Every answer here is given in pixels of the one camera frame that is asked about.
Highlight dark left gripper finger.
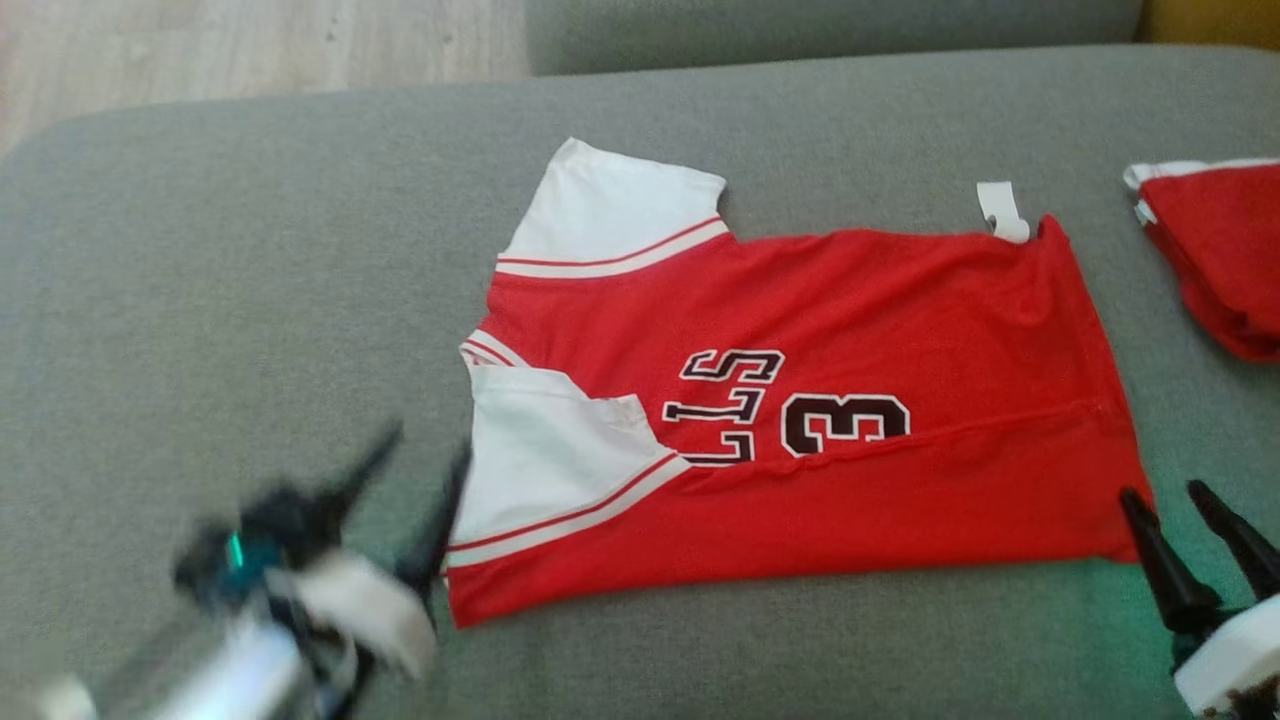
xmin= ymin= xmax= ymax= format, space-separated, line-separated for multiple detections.
xmin=395 ymin=445 xmax=473 ymax=601
xmin=320 ymin=420 xmax=406 ymax=531

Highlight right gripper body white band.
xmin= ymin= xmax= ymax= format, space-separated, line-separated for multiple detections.
xmin=1170 ymin=590 xmax=1280 ymax=720

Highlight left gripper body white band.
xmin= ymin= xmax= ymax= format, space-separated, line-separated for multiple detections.
xmin=170 ymin=485 xmax=441 ymax=720

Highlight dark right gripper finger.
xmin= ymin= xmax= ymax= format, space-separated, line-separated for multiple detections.
xmin=1187 ymin=480 xmax=1280 ymax=601
xmin=1118 ymin=487 xmax=1223 ymax=637

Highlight plain red garment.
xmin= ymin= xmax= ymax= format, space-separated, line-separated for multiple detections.
xmin=1123 ymin=158 xmax=1280 ymax=365

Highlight red white number jersey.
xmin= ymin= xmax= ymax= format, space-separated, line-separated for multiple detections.
xmin=443 ymin=137 xmax=1157 ymax=631

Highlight grey sofa seat cushion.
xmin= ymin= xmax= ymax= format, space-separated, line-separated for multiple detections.
xmin=0 ymin=45 xmax=1280 ymax=720

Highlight yellow cushion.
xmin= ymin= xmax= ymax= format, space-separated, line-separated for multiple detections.
xmin=1140 ymin=0 xmax=1280 ymax=51

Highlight grey sofa back cushion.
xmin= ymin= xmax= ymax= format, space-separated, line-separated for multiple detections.
xmin=525 ymin=0 xmax=1147 ymax=77

